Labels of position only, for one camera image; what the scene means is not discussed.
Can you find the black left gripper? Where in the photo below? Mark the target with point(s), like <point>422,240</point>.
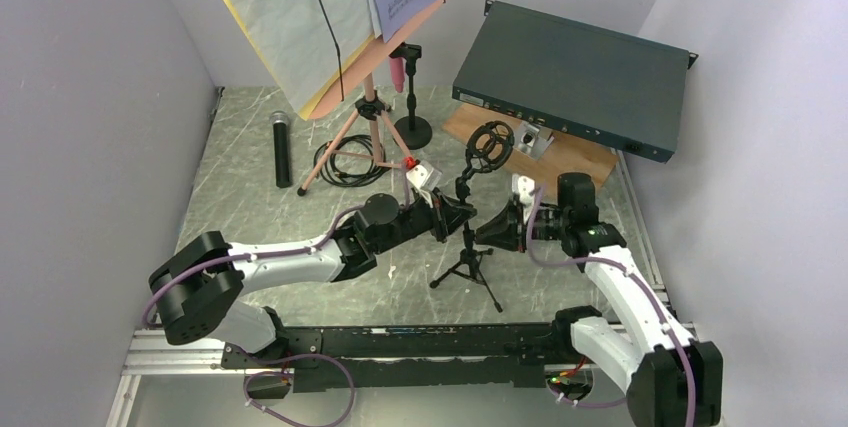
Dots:
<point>446,215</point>

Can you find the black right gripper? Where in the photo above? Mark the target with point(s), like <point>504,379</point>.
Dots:
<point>507,229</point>

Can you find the black tripod mic stand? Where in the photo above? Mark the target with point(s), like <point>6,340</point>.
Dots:
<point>488,149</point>

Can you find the black silver handheld microphone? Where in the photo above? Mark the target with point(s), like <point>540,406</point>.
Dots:
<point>281,148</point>

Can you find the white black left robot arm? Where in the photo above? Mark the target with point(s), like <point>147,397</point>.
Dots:
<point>198,292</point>

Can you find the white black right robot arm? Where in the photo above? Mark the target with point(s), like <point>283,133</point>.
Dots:
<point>623,298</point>

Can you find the black round-base mic stand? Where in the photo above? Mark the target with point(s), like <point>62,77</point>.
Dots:
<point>415,131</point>

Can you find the wooden board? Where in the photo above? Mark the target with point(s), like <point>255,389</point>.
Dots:
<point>566,153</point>

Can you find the pink tripod music stand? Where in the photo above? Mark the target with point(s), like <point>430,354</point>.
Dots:
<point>388,150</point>

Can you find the pink small microphone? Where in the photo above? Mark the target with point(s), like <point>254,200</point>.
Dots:
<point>397,72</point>

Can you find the dark teal rack unit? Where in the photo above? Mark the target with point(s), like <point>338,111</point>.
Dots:
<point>615,89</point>

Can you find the grey paper sheet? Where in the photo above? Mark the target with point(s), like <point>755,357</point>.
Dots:
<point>306,45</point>

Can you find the silver metal bracket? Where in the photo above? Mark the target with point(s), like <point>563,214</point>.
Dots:
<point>532,140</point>

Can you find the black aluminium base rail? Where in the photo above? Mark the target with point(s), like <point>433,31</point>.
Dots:
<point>523,355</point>

